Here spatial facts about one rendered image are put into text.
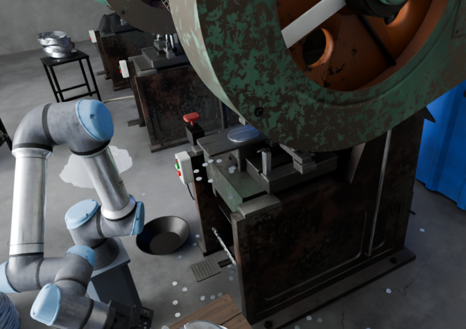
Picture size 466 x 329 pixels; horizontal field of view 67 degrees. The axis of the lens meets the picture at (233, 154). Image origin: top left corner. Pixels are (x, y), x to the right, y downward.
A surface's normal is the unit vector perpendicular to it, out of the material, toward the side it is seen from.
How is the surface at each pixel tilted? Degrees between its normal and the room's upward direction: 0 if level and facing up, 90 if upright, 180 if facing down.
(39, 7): 90
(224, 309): 0
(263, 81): 90
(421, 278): 0
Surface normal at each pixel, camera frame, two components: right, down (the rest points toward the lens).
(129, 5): 0.39, 0.45
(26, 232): 0.39, -0.27
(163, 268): -0.09, -0.85
